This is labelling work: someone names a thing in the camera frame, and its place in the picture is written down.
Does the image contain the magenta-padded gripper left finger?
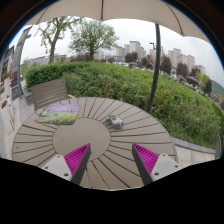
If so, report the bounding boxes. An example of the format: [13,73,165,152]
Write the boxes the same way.
[41,143,92,186]

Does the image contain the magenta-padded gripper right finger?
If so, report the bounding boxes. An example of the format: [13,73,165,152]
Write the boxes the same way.
[131,142,183,186]

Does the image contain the transparent computer mouse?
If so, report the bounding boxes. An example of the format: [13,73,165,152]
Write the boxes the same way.
[106,114,125,130]

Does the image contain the flower print mouse pad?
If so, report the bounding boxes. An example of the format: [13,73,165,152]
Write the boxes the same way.
[34,103,82,126]

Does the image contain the green hedge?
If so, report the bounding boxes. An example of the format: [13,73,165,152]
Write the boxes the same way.
[24,60,224,150]

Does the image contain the brown slatted outdoor chair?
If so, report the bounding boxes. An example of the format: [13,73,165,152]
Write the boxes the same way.
[30,78,76,111]

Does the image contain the distant apartment buildings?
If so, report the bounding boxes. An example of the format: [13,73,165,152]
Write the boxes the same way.
[114,40,206,75]

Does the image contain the dark grey tall pylon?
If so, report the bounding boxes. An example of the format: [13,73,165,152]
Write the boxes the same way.
[9,25,33,102]

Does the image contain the thin leaning tree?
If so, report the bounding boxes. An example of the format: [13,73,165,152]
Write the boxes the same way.
[35,15,83,65]

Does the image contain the round leafy tree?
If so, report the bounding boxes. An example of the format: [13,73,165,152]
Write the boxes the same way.
[67,19,120,62]

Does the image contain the beige cantilever patio umbrella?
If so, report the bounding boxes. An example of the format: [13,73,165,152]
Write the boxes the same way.
[24,0,212,115]

